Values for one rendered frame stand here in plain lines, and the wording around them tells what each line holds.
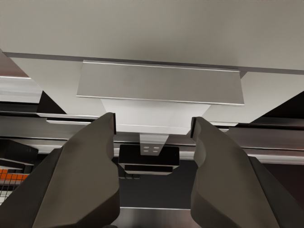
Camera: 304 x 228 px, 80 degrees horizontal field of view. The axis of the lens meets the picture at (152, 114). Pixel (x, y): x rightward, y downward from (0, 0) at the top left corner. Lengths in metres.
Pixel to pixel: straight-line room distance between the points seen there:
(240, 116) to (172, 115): 0.06
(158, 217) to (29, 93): 0.19
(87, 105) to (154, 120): 0.06
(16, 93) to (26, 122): 0.25
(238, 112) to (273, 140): 0.36
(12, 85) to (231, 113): 0.22
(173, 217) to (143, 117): 0.09
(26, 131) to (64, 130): 0.08
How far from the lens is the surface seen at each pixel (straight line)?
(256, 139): 0.50
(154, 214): 0.19
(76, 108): 0.17
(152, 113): 0.16
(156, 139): 0.24
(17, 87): 0.24
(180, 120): 0.18
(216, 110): 0.17
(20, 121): 0.52
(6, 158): 0.45
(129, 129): 0.21
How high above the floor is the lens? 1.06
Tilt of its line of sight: 22 degrees down
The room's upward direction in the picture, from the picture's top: 178 degrees counter-clockwise
